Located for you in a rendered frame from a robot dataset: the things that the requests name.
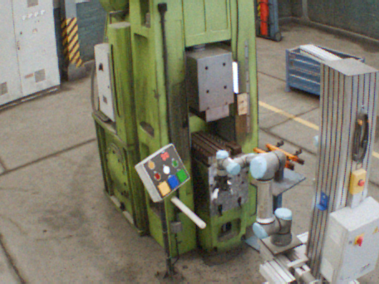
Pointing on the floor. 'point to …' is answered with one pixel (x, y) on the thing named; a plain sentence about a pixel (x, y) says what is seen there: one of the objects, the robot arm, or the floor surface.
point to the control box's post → (165, 235)
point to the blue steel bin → (307, 69)
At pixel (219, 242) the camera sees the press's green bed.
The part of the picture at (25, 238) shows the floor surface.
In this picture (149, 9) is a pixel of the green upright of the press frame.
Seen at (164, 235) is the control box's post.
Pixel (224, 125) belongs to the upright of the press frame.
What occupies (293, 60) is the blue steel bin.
